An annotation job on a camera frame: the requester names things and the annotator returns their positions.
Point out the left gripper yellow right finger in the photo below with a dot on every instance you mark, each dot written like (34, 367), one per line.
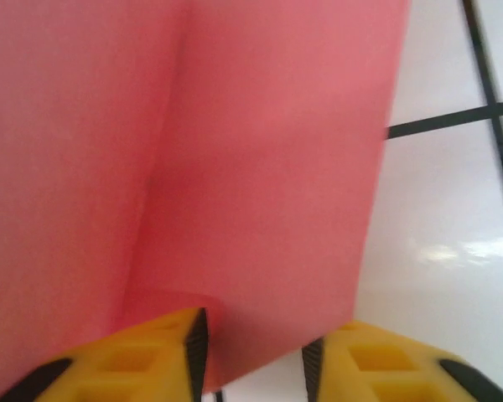
(394, 368)

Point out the pink paper sheet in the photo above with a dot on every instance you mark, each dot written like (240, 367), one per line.
(234, 167)

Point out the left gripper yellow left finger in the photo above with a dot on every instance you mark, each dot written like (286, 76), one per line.
(126, 364)

